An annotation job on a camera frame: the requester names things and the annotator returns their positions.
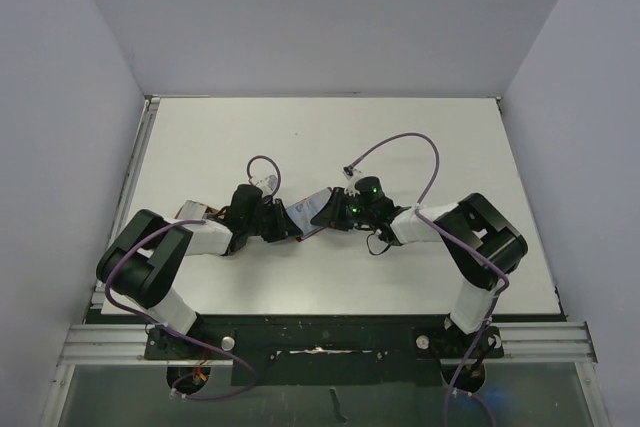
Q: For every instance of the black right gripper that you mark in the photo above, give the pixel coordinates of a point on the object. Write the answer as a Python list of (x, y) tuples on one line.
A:
[(340, 208)]

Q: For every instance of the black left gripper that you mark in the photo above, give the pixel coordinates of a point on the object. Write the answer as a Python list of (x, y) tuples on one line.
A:
[(284, 226)]

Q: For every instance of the red leather card holder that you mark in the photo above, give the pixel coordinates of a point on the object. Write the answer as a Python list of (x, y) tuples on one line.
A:
[(302, 212)]

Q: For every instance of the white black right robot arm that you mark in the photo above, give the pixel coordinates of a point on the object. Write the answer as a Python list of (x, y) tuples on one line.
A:
[(485, 247)]

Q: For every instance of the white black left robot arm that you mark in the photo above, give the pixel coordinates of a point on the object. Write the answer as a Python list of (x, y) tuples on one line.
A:
[(143, 261)]

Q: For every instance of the beige oval tray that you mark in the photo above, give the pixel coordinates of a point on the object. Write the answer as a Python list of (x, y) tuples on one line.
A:
[(213, 214)]

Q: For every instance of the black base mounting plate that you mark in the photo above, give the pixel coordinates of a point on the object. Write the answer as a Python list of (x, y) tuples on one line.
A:
[(331, 350)]

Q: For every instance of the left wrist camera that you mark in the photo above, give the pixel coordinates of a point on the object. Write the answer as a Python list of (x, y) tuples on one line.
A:
[(268, 185)]

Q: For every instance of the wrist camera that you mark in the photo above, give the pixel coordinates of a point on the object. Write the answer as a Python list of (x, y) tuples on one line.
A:
[(353, 175), (268, 185)]

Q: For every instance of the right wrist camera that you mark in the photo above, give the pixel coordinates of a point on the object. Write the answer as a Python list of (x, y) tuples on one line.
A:
[(353, 175)]

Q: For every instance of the aluminium left rail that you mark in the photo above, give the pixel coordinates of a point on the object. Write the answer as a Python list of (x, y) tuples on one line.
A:
[(136, 158)]

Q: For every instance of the aluminium rail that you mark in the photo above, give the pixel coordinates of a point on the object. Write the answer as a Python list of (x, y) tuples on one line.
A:
[(136, 158), (521, 342)]

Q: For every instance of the aluminium front rail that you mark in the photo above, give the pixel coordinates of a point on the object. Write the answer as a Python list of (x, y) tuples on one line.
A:
[(521, 342)]

